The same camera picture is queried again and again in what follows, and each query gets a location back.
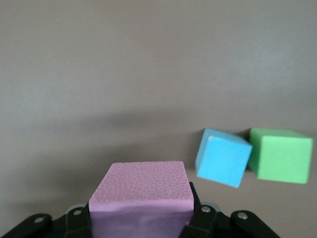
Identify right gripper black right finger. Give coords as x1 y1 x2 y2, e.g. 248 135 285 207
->
183 181 282 238

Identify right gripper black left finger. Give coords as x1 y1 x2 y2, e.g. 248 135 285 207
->
0 203 91 238

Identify green foam cube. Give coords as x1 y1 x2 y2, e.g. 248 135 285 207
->
247 127 314 184

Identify pink foam cube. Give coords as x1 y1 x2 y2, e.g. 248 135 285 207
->
88 161 194 238

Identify blue foam cube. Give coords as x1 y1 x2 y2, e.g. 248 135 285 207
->
195 127 254 189

